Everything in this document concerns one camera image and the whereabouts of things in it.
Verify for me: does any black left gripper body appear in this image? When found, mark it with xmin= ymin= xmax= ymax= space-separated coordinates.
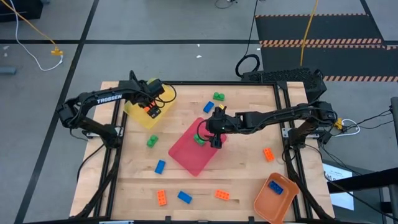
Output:
xmin=132 ymin=88 xmax=156 ymax=107

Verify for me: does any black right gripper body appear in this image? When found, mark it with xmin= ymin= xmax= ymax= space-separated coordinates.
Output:
xmin=206 ymin=107 xmax=237 ymax=136

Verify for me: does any yellow block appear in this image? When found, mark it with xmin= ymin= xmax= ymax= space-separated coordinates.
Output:
xmin=123 ymin=77 xmax=177 ymax=130

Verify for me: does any pink translucent plastic bin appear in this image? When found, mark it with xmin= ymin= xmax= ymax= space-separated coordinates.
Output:
xmin=168 ymin=116 xmax=228 ymax=177

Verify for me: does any orange plastic bin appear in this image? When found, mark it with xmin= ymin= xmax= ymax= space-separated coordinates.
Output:
xmin=253 ymin=172 xmax=300 ymax=224

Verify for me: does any white paper sheet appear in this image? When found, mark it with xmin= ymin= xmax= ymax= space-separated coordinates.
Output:
xmin=322 ymin=162 xmax=355 ymax=212

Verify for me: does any black hazard-striped floor mat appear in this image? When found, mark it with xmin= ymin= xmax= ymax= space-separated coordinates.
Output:
xmin=254 ymin=13 xmax=398 ymax=83

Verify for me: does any black metal stand bar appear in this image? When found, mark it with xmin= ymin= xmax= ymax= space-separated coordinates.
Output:
xmin=326 ymin=167 xmax=398 ymax=194

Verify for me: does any black floor cabinet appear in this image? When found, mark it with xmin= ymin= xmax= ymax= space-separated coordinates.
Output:
xmin=0 ymin=0 xmax=44 ymax=23

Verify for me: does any grey metal pole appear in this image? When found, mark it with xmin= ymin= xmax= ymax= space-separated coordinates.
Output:
xmin=391 ymin=96 xmax=398 ymax=147

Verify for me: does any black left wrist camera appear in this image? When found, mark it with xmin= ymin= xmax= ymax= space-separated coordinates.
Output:
xmin=148 ymin=78 xmax=165 ymax=98

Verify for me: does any black aluminium table frame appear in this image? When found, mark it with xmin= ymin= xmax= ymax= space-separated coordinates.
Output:
xmin=73 ymin=70 xmax=335 ymax=224

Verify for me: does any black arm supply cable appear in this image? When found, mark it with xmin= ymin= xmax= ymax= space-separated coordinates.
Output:
xmin=76 ymin=144 xmax=106 ymax=183

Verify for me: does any black hanging cable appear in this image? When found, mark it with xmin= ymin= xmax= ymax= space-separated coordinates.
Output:
xmin=234 ymin=0 xmax=261 ymax=78

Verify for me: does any white floor cable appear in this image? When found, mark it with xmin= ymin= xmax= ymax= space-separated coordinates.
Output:
xmin=9 ymin=0 xmax=65 ymax=72

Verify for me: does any yellow hanging cable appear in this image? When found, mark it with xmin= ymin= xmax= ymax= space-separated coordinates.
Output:
xmin=299 ymin=0 xmax=320 ymax=67

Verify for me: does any white power cable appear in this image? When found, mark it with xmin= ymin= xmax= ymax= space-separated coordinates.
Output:
xmin=334 ymin=118 xmax=361 ymax=138

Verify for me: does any yellow floor cable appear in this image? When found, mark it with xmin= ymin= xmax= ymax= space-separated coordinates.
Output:
xmin=0 ymin=0 xmax=58 ymax=50

